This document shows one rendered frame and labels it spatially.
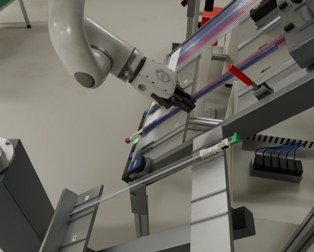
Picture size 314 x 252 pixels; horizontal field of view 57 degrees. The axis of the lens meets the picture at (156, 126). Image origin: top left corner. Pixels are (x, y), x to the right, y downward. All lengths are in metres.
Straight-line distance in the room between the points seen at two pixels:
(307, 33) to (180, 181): 1.28
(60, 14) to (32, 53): 2.42
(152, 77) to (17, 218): 0.74
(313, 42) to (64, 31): 0.46
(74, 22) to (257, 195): 0.74
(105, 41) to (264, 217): 0.68
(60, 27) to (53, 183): 1.33
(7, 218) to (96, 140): 0.96
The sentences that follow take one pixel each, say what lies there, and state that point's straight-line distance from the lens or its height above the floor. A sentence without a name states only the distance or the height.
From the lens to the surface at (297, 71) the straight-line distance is 0.67.
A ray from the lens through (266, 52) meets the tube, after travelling 0.67.
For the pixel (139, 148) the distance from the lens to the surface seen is 0.93.
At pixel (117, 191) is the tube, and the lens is 0.69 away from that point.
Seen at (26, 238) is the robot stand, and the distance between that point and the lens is 1.32.
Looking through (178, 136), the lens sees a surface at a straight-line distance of 0.81.
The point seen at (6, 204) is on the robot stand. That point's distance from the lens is 1.12.
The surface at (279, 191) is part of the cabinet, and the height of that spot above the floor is 0.62.
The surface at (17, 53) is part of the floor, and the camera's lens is 3.10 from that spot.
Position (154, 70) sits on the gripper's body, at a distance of 0.71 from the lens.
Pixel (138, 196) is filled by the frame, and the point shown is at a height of 0.69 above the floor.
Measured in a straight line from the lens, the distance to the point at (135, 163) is 0.81.
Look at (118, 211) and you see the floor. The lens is 1.65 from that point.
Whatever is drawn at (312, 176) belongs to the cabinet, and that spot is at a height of 0.62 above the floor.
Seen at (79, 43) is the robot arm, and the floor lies 1.15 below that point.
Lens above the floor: 1.43
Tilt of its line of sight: 45 degrees down
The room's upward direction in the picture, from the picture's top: straight up
